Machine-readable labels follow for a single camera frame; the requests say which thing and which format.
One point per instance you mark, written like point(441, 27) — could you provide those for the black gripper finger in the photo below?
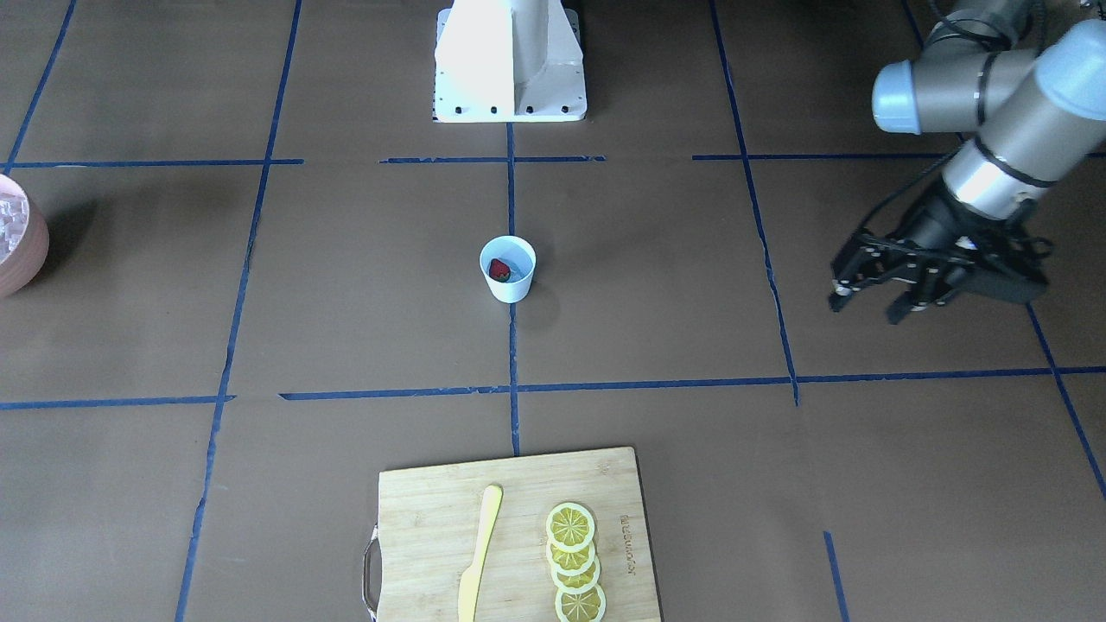
point(930, 289)
point(864, 261)

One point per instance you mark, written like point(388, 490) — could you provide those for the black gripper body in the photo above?
point(931, 228)

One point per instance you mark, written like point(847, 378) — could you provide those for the pink bowl of ice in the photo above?
point(24, 238)

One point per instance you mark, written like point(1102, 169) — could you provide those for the wooden cutting board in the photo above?
point(424, 537)

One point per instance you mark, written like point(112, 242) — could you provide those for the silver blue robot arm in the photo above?
point(1031, 115)

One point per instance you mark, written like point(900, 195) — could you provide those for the white pillar with base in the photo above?
point(509, 62)

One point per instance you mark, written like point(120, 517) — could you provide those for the yellow plastic knife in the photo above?
point(471, 577)

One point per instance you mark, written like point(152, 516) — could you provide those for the lemon slice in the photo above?
point(576, 583)
point(586, 606)
point(571, 563)
point(570, 527)

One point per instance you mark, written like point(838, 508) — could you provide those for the light blue plastic cup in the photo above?
point(521, 256)

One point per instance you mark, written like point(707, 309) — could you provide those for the red strawberry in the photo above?
point(499, 270)

